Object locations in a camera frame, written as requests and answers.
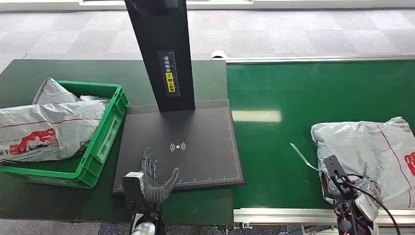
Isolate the green conveyor belt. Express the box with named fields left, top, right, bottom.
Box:
left=226, top=60, right=415, bottom=210

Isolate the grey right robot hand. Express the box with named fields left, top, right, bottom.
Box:
left=326, top=177, right=384, bottom=222

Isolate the large grey red-printed mailer bag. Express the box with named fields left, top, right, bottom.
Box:
left=0, top=99, right=109, bottom=164

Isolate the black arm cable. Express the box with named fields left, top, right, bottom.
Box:
left=336, top=172, right=402, bottom=235

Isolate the black and yellow column sticker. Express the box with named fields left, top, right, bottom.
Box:
left=158, top=50, right=181, bottom=97

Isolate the small plain grey mailer bag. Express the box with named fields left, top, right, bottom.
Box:
left=32, top=77, right=79, bottom=105

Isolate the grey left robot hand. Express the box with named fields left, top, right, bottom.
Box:
left=140, top=146, right=181, bottom=206

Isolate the black right wrist camera bracket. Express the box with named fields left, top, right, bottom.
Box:
left=323, top=155, right=356, bottom=199

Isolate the green plastic crate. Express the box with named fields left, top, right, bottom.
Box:
left=0, top=80, right=130, bottom=190

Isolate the black scanner column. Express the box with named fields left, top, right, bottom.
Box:
left=124, top=0, right=196, bottom=113

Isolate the grey mailer bag red line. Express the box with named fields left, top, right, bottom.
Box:
left=310, top=117, right=415, bottom=210

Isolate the white peel-off bag strip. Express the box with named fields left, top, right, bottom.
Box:
left=289, top=142, right=321, bottom=172

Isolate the black scanner base plate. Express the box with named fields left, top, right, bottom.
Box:
left=112, top=99, right=246, bottom=197

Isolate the aluminium conveyor frame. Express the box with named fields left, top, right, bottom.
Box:
left=211, top=50, right=415, bottom=235

